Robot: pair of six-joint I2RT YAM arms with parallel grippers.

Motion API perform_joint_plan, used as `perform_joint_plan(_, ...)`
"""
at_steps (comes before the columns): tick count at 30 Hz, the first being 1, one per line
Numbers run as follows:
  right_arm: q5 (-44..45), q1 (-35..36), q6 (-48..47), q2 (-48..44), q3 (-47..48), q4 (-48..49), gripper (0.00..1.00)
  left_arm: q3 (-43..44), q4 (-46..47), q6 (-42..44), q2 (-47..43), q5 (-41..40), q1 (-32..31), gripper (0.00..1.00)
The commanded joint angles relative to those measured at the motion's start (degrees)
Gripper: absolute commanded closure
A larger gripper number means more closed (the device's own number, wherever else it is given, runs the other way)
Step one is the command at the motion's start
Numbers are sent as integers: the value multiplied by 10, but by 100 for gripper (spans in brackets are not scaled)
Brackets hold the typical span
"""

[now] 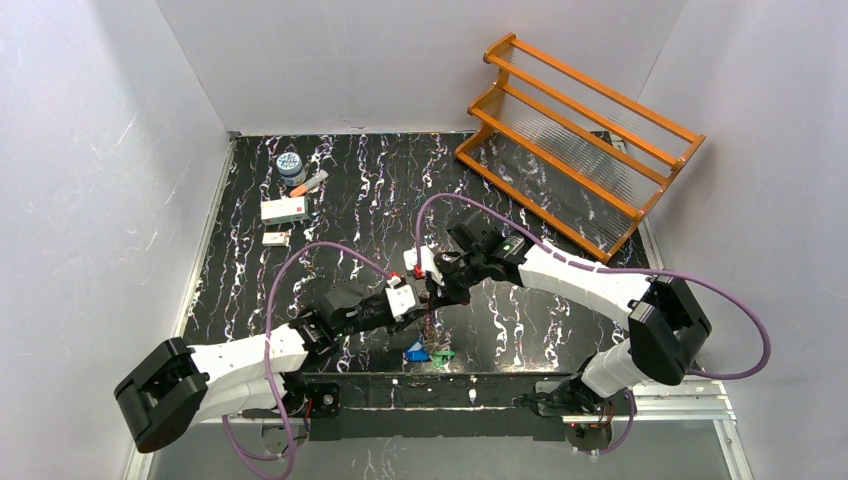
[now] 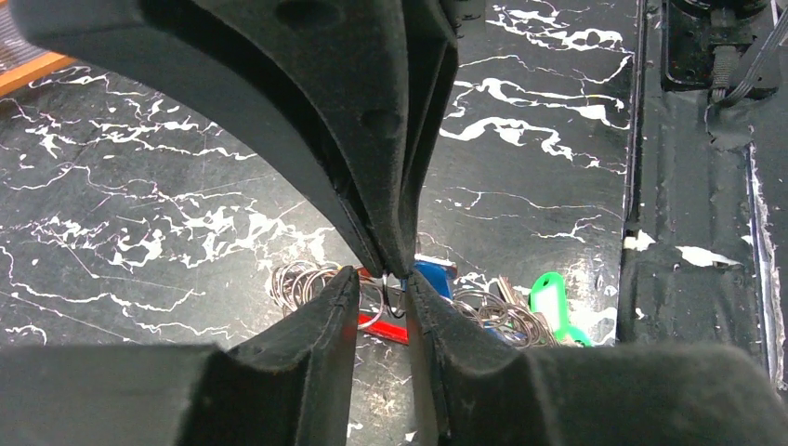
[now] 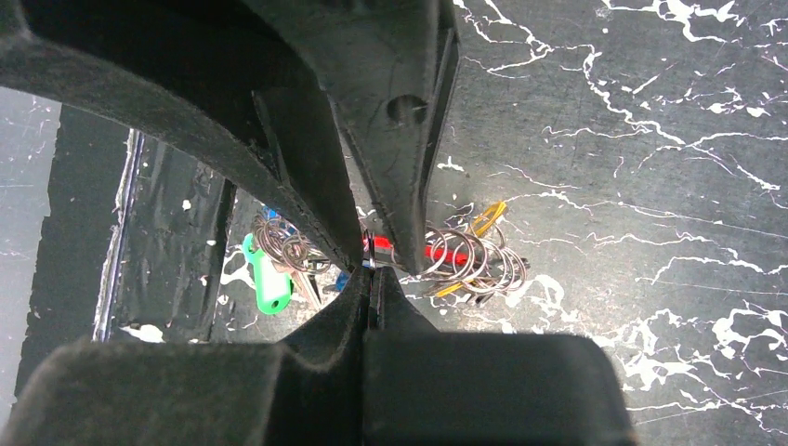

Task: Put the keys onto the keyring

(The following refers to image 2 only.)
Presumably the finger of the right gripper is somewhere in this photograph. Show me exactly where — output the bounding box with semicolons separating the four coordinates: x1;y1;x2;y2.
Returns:
8;0;413;280
399;1;458;268

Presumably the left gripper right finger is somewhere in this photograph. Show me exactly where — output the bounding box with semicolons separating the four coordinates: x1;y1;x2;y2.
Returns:
405;272;787;445

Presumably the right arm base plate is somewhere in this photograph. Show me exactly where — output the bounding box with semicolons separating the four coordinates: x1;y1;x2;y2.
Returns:
616;1;787;392

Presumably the keyring with coloured key tags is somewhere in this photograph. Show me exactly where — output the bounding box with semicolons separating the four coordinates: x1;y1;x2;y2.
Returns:
269;255;595;348

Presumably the orange wooden shelf rack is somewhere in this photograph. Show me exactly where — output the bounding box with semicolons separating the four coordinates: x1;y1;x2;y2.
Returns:
1;1;75;97

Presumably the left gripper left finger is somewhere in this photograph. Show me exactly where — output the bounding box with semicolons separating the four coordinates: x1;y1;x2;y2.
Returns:
1;267;360;445

